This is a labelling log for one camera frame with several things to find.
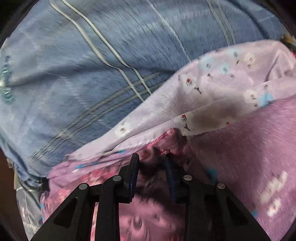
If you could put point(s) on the purple floral bedsheet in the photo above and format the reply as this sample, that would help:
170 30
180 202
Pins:
231 120

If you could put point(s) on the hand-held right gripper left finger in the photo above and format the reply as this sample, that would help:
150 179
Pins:
132 178

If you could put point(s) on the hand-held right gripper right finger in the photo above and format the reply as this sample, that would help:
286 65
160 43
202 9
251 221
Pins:
170 179

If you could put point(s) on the maroon floral garment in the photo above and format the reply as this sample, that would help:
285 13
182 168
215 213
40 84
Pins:
152 162

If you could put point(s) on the blue plaid quilt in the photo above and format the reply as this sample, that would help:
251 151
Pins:
92 76

